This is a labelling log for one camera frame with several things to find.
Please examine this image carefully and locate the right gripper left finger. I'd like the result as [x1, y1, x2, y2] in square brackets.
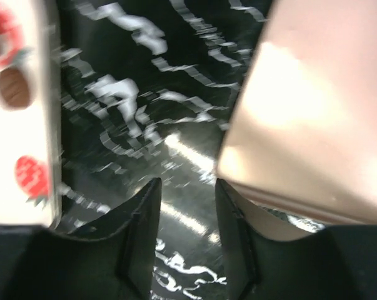
[0, 178, 161, 299]

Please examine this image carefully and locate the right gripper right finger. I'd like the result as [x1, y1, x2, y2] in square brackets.
[215, 180, 377, 299]

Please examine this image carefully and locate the brown oval chocolate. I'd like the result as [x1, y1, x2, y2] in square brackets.
[0, 66, 33, 110]

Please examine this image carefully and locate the rose gold tin lid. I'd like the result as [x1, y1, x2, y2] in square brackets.
[217, 1, 377, 224]

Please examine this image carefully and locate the strawberry print tray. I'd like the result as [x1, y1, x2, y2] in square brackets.
[0, 0, 61, 228]

